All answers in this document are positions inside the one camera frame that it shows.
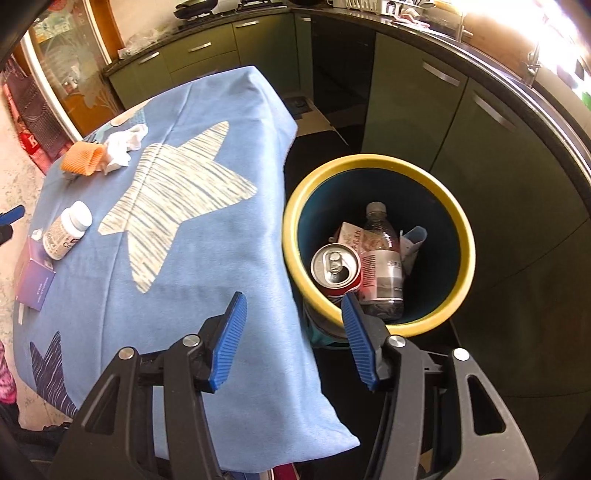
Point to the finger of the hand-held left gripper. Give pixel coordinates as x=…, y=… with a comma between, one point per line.
x=11, y=216
x=3, y=233

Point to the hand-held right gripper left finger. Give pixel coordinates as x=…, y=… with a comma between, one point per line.
x=228, y=341

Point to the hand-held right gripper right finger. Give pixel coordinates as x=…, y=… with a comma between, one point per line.
x=359, y=344

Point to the clear plastic water bottle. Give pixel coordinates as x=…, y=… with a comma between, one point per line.
x=381, y=272

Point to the red soda can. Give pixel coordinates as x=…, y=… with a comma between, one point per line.
x=334, y=267

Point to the small red white carton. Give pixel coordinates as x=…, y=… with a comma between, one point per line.
x=348, y=235

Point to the blue white squeeze tube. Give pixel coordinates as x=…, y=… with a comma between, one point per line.
x=413, y=240

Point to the yellow rimmed trash bin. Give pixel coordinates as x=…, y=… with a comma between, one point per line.
x=295, y=217

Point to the white pill bottle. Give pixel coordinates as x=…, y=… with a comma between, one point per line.
x=64, y=230

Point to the pink cardboard box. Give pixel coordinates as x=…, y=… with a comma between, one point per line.
x=37, y=284

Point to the blue star print tablecloth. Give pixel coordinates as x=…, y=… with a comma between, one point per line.
x=207, y=258

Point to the orange foam net sleeve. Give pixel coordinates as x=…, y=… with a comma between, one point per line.
x=83, y=159

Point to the red checked apron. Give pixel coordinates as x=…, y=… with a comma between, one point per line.
x=23, y=115

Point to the crumpled white tissue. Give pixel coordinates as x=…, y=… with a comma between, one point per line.
x=122, y=145

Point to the pink patterned garment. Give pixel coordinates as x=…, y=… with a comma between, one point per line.
x=7, y=374

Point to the frosted glass sliding door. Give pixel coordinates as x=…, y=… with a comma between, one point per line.
x=69, y=69

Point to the crumpled plastic bags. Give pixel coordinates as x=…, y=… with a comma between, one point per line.
x=134, y=48

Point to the green lower kitchen cabinets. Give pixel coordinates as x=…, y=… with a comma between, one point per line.
x=415, y=115

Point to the black wok with lid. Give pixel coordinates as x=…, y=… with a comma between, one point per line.
x=196, y=8

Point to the black gas stove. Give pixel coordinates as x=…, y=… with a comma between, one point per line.
x=261, y=3

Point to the pink dish cloth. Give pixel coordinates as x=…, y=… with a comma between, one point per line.
x=408, y=17

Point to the steel kitchen faucet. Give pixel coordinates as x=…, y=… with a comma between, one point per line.
x=534, y=60

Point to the wooden cutting board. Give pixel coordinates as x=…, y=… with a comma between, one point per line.
x=498, y=37

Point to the white dish rack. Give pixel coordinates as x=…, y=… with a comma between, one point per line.
x=369, y=5

